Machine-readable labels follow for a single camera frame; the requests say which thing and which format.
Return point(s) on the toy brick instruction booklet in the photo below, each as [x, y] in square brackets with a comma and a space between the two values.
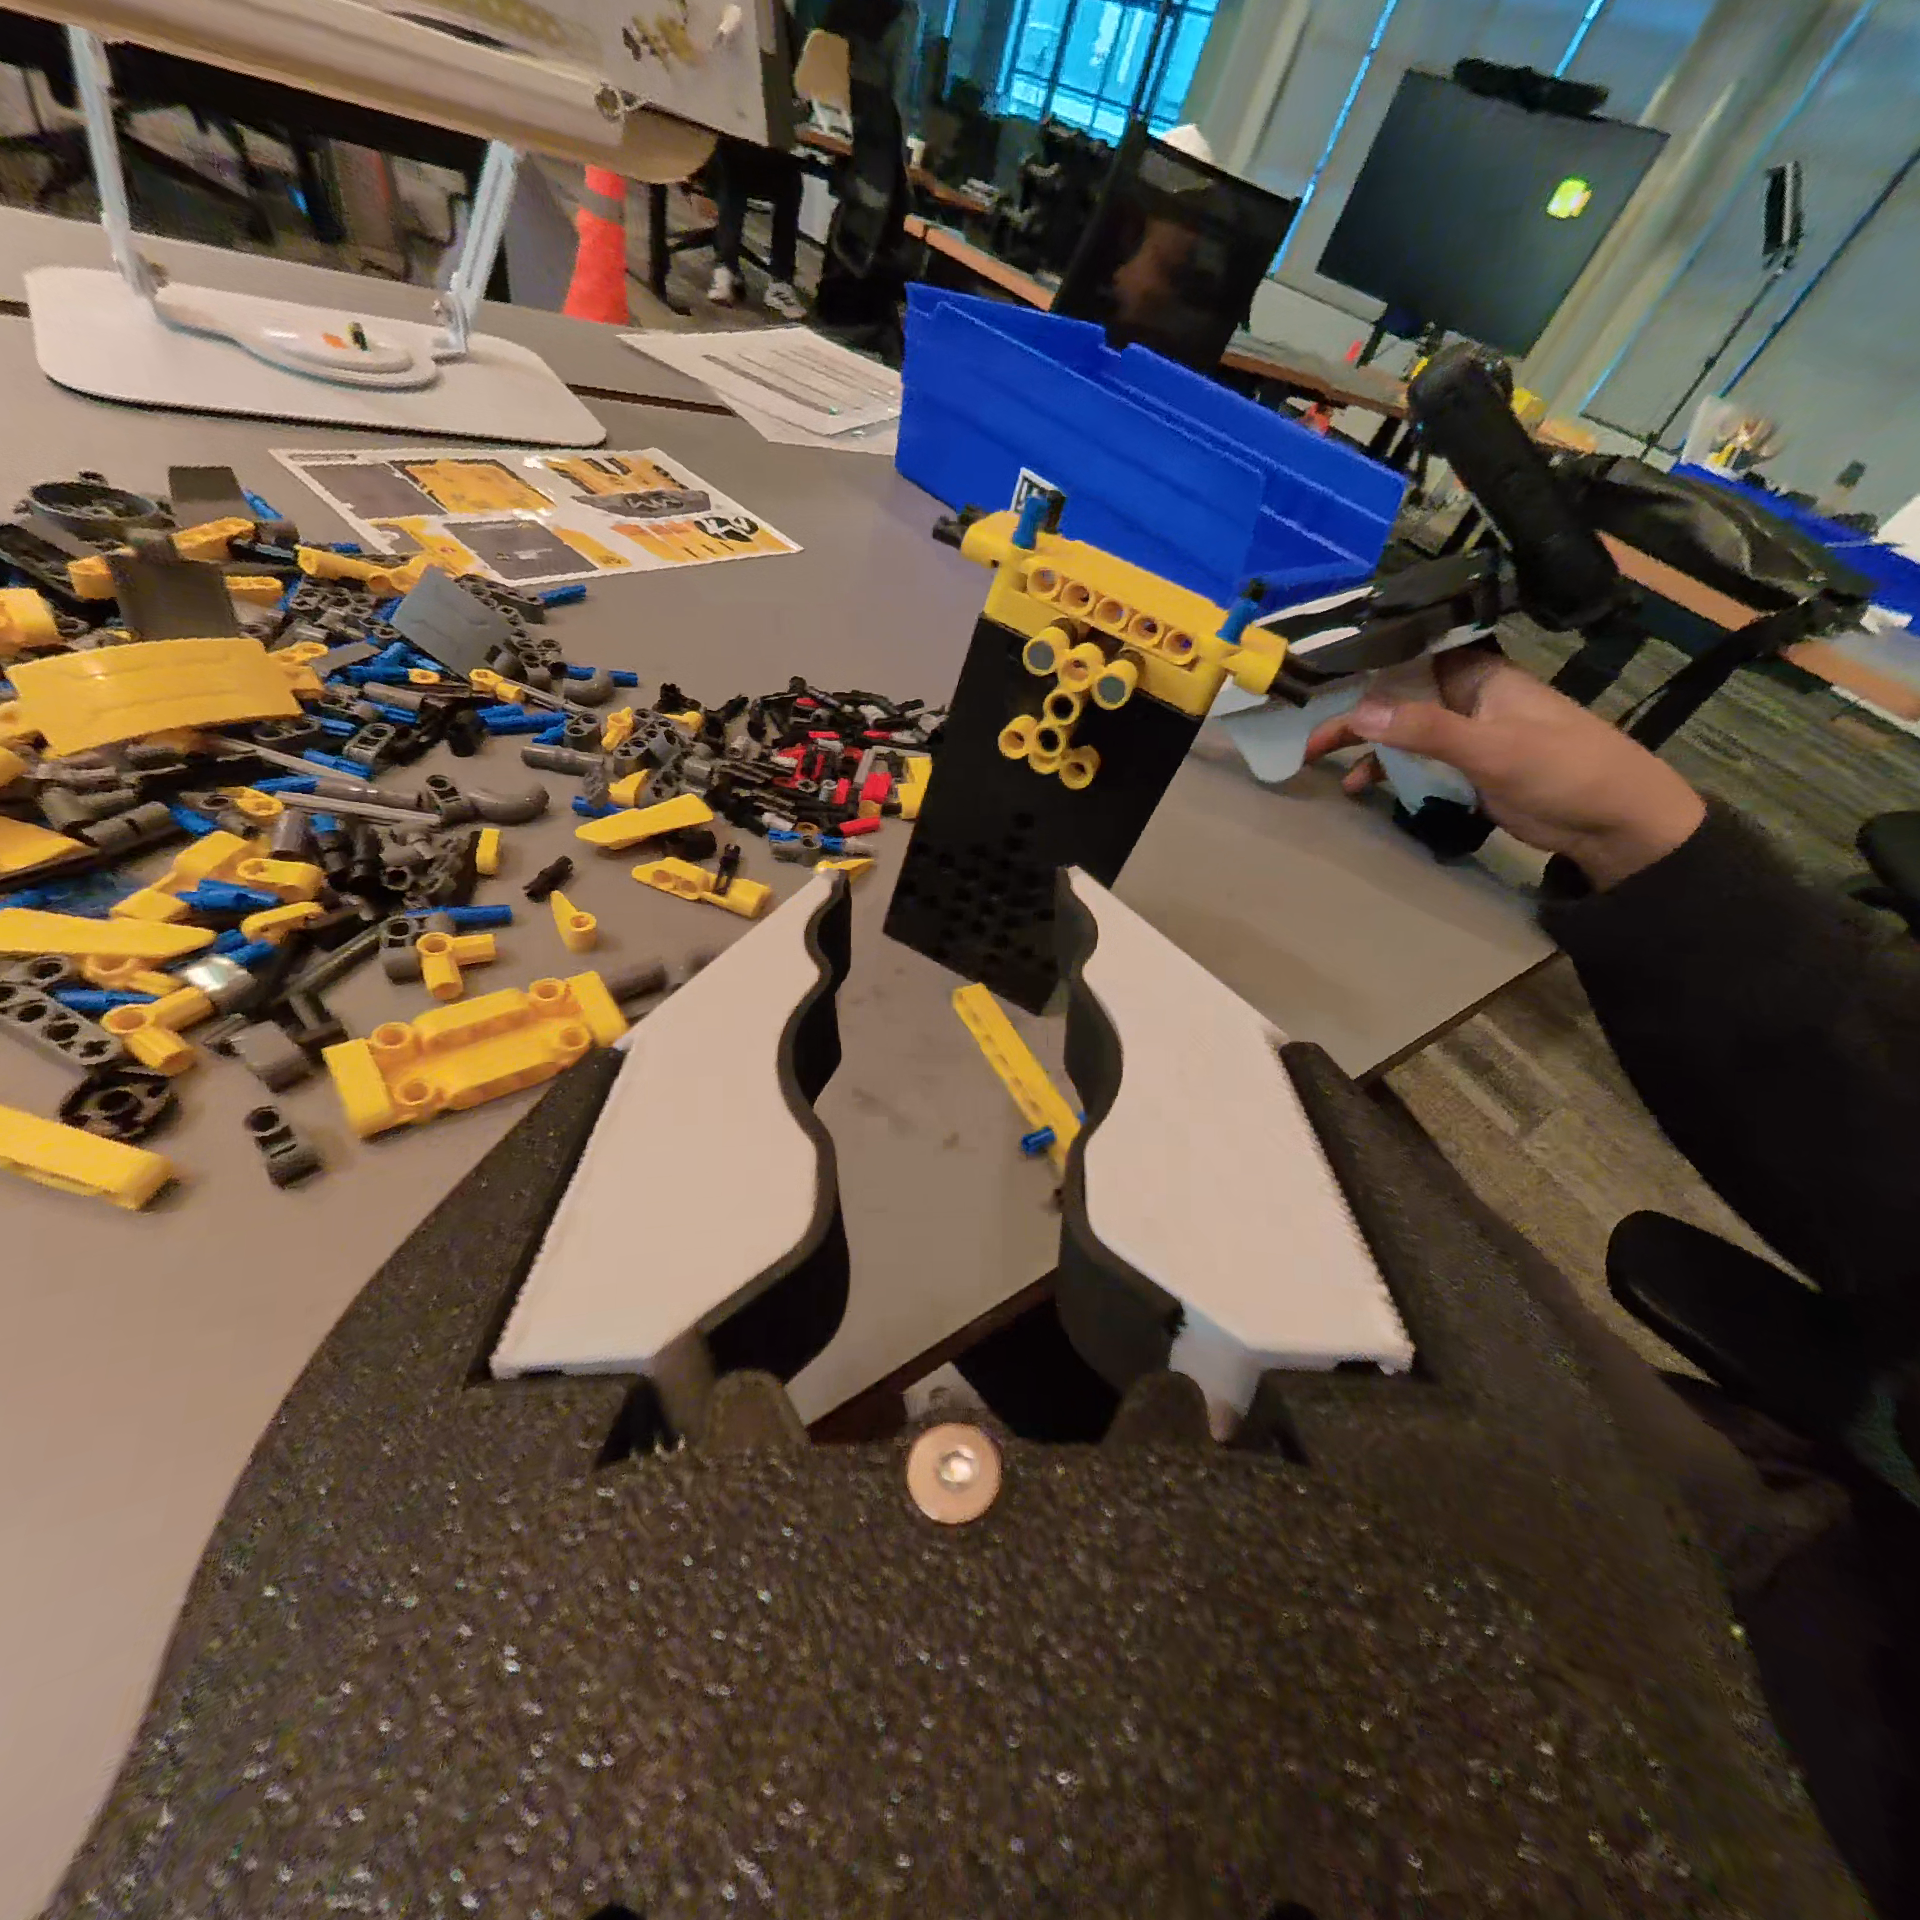
[674, 68]

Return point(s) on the black monitor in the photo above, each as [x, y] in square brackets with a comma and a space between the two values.
[1484, 226]

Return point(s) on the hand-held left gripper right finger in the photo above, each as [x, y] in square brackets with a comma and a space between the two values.
[1231, 1185]

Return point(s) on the blue plastic bin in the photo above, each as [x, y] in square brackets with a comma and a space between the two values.
[1141, 451]

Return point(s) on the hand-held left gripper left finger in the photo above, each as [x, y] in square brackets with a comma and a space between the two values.
[674, 1185]

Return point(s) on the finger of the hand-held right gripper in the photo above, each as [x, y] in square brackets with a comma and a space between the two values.
[1348, 623]
[1275, 735]

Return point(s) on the person's right hand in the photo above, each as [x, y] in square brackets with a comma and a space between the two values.
[1560, 781]

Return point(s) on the black tripod stand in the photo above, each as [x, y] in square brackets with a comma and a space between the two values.
[1781, 211]

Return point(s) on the orange traffic cone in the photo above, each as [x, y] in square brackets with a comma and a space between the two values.
[599, 255]

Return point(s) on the pile of toy brick pieces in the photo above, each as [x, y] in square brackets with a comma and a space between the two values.
[224, 691]

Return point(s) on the yellow black sticker sheet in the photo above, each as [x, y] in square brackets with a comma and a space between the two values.
[495, 525]

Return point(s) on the white book stand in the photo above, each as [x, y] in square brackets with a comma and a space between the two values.
[224, 354]

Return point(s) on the yellow toy brick beam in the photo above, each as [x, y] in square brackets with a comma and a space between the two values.
[1013, 1066]

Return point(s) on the black yellow toy brick assembly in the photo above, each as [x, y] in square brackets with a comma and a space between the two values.
[1036, 810]

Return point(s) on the printed paper sheet red header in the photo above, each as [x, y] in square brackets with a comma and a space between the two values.
[780, 375]

